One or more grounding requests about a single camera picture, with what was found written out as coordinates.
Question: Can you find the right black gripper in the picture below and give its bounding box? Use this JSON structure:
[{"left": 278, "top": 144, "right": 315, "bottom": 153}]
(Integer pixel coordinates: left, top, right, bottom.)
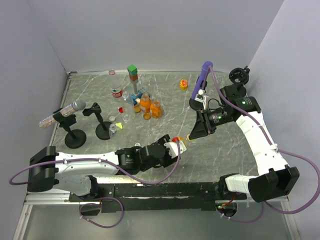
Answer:
[{"left": 188, "top": 107, "right": 233, "bottom": 140}]

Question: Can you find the yellow juice bottle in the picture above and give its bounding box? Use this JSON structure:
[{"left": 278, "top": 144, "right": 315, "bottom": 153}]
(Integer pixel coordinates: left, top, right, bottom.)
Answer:
[{"left": 179, "top": 135, "right": 191, "bottom": 147}]

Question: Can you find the clear plastic bottle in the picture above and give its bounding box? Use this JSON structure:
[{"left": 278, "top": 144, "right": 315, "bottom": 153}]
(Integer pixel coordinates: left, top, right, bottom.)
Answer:
[{"left": 108, "top": 123, "right": 118, "bottom": 139}]

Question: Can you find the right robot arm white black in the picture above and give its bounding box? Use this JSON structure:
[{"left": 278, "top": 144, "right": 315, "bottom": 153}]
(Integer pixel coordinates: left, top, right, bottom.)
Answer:
[{"left": 188, "top": 85, "right": 300, "bottom": 203}]

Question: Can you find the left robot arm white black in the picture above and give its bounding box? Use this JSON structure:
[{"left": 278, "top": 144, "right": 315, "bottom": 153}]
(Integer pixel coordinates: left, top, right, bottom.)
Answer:
[{"left": 27, "top": 135, "right": 187, "bottom": 201}]

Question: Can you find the short orange bottle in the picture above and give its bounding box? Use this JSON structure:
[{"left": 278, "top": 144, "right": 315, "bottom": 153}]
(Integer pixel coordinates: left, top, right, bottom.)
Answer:
[{"left": 150, "top": 99, "right": 162, "bottom": 119}]

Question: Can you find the tall orange bottle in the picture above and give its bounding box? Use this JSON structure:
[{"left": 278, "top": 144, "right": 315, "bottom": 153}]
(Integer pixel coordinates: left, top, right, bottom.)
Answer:
[{"left": 139, "top": 93, "right": 151, "bottom": 113}]

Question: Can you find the small clear bottle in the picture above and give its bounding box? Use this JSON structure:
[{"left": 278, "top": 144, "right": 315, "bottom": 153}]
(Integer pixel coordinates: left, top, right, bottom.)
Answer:
[{"left": 122, "top": 91, "right": 134, "bottom": 106}]

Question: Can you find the red label water bottle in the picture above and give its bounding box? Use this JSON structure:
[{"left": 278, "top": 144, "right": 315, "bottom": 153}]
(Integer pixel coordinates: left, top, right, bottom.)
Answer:
[{"left": 108, "top": 69, "right": 123, "bottom": 98}]

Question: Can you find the black microphone stand centre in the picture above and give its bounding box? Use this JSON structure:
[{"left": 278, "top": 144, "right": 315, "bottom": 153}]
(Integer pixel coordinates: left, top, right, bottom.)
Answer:
[{"left": 189, "top": 80, "right": 208, "bottom": 111}]

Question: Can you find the orange cap front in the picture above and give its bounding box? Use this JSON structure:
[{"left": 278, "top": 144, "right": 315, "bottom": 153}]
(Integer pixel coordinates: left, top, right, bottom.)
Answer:
[{"left": 143, "top": 112, "right": 151, "bottom": 120}]

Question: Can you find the yellow orange toy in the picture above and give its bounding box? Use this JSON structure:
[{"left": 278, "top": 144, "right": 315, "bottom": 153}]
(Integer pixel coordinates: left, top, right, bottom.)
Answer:
[{"left": 179, "top": 79, "right": 188, "bottom": 91}]

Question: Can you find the purple microphone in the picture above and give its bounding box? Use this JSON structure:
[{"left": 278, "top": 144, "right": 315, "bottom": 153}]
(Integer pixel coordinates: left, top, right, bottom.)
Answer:
[{"left": 191, "top": 61, "right": 213, "bottom": 100}]

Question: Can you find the orange cap near bottles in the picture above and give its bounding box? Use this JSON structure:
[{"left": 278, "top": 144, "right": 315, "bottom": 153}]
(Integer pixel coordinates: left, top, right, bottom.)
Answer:
[{"left": 134, "top": 106, "right": 141, "bottom": 113}]

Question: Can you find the lime green block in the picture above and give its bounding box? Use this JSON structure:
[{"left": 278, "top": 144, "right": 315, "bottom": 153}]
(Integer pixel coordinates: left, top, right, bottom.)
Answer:
[{"left": 115, "top": 122, "right": 123, "bottom": 130}]

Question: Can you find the empty black microphone stand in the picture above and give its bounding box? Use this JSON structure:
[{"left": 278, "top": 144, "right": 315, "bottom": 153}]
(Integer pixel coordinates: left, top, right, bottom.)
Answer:
[{"left": 82, "top": 102, "right": 111, "bottom": 140}]

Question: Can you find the colourful block tower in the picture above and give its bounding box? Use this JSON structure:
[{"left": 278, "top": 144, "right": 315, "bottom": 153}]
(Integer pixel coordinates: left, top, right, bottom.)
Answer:
[{"left": 127, "top": 64, "right": 150, "bottom": 105}]

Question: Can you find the black stand holding microphone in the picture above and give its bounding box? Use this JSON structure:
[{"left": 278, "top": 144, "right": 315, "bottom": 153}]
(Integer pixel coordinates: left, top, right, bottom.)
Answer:
[{"left": 53, "top": 108, "right": 87, "bottom": 149}]

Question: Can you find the silver glitter microphone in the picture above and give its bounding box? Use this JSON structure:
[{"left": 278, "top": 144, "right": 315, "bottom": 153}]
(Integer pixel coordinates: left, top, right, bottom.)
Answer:
[{"left": 38, "top": 98, "right": 86, "bottom": 129}]

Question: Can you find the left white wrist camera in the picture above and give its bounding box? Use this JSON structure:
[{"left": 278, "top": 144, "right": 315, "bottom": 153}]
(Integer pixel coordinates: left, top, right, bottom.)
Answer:
[{"left": 164, "top": 137, "right": 187, "bottom": 158}]

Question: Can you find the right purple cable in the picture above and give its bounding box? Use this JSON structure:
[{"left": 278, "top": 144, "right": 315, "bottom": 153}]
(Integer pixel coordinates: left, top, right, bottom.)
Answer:
[{"left": 207, "top": 65, "right": 320, "bottom": 223}]

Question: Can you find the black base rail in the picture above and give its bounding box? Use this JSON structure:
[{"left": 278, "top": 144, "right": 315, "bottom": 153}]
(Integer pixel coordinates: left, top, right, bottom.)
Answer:
[{"left": 68, "top": 182, "right": 247, "bottom": 213}]

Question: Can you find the black ring stand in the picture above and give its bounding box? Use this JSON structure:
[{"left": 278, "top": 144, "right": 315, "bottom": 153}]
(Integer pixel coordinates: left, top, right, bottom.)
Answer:
[{"left": 228, "top": 65, "right": 251, "bottom": 88}]

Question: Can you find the purple cable loop below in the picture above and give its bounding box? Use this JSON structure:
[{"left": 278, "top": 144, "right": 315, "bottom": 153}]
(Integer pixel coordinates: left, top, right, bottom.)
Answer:
[{"left": 78, "top": 196, "right": 125, "bottom": 228}]

